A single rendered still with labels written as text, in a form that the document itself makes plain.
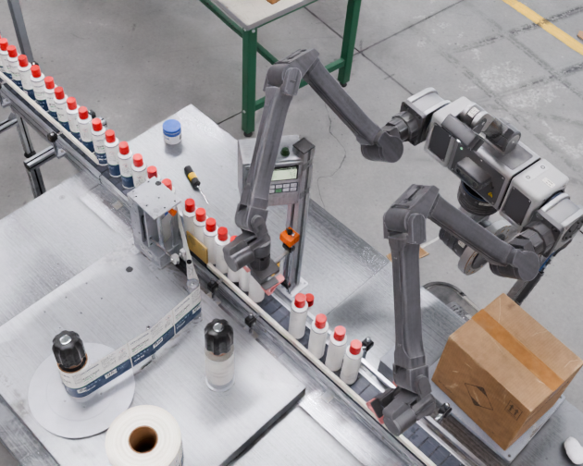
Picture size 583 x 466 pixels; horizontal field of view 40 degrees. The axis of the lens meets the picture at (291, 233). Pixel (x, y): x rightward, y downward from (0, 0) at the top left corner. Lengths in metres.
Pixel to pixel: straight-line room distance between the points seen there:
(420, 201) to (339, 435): 0.89
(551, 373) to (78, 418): 1.34
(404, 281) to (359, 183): 2.29
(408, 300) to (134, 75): 3.07
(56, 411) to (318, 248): 1.02
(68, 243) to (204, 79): 1.99
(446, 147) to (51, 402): 1.35
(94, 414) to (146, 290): 0.45
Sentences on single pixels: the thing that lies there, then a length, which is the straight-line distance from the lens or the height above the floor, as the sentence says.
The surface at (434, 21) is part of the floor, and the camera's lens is 5.19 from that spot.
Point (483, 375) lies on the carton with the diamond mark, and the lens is 2.33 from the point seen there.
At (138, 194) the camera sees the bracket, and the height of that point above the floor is 1.14.
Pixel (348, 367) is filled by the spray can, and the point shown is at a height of 0.99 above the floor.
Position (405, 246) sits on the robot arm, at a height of 1.62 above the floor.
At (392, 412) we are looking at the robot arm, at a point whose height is 1.35.
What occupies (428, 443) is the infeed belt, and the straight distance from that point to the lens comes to 2.44.
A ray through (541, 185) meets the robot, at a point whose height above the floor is 1.53.
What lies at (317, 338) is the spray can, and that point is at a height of 1.01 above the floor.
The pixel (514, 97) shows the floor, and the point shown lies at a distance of 4.80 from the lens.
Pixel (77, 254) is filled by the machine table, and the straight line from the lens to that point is 2.82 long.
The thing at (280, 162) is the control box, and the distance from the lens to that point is 2.18.
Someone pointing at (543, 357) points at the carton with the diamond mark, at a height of 1.12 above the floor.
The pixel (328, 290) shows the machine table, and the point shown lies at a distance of 2.70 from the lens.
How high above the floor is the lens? 3.07
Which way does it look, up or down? 52 degrees down
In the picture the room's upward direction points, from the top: 5 degrees clockwise
